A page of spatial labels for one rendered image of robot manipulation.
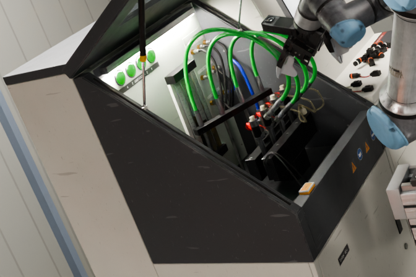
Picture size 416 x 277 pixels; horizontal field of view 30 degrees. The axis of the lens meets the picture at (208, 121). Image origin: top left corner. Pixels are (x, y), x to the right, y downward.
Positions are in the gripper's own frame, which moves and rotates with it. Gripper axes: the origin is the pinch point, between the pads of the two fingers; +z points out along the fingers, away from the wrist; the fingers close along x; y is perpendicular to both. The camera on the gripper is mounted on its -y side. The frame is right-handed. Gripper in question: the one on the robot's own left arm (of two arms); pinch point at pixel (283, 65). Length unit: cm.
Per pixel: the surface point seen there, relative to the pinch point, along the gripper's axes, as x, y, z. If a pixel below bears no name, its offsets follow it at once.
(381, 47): 79, 14, 55
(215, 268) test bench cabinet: -39, 11, 52
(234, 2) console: 41, -35, 32
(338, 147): 8.6, 23.4, 30.9
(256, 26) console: 40, -24, 36
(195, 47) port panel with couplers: 24, -39, 44
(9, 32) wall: 40, -144, 129
